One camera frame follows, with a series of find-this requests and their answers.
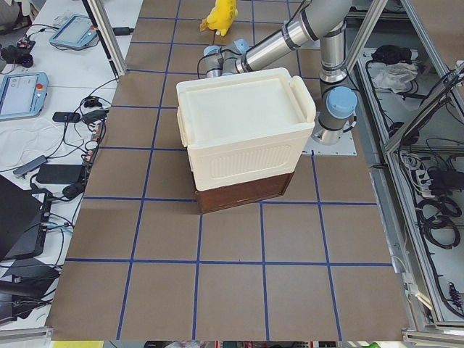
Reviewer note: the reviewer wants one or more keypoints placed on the dark brown wooden drawer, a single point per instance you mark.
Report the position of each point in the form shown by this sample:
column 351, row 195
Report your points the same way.
column 225, row 197

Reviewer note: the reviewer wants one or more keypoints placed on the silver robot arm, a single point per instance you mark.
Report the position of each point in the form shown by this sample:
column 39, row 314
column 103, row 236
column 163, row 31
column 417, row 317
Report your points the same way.
column 322, row 21

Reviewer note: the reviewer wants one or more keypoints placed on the cream plastic storage box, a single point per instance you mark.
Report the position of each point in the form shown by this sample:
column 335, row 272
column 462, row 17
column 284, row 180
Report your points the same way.
column 245, row 127

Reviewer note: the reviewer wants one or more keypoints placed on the yellow plush dinosaur toy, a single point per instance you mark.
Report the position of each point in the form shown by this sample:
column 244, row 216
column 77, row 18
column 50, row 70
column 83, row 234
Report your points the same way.
column 221, row 17

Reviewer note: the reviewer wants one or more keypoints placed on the black power adapter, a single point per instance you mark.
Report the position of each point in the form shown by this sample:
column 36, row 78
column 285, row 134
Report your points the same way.
column 59, row 173

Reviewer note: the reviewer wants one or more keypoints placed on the white crumpled cloth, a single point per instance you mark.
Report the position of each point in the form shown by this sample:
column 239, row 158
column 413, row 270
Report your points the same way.
column 397, row 77

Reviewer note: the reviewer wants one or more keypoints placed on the blue teach pendant far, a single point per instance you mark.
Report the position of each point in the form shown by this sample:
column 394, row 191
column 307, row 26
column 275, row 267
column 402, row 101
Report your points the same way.
column 76, row 33

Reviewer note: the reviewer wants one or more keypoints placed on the blue teach pendant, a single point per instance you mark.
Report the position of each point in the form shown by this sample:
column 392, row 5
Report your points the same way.
column 23, row 95
column 76, row 33

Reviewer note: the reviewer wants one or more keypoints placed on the black laptop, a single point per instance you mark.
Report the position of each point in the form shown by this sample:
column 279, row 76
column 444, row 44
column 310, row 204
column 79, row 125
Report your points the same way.
column 23, row 217

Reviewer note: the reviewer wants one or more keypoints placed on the blue teach pendant near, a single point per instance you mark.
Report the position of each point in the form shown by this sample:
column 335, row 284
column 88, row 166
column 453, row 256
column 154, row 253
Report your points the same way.
column 23, row 95

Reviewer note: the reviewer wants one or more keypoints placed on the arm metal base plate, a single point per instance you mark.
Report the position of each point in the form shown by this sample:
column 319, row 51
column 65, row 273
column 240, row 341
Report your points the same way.
column 339, row 144

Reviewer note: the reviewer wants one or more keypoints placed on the aluminium frame post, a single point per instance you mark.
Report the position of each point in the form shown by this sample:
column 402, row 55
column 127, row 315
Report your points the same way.
column 100, row 21

